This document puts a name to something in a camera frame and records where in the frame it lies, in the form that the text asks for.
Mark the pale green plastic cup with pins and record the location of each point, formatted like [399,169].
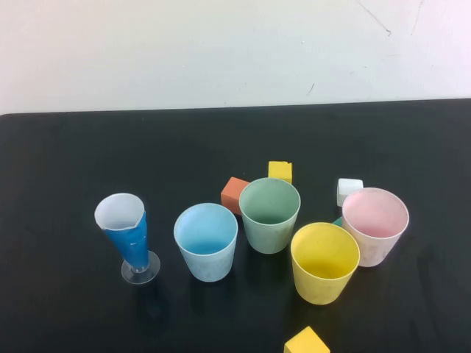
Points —
[266,239]

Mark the green white glue stick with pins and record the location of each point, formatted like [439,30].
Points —
[338,222]

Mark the yellow cube block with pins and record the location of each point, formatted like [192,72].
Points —
[279,171]
[305,343]

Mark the pink plastic cup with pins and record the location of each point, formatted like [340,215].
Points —
[379,250]

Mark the yellow plastic cup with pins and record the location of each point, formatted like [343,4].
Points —
[320,287]

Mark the blue paper-lined footed glass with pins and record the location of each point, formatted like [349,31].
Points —
[129,242]

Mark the white cube block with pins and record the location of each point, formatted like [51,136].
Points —
[347,187]

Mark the orange cube block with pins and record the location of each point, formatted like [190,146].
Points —
[232,193]

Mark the light blue plastic cup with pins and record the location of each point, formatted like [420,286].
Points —
[206,263]

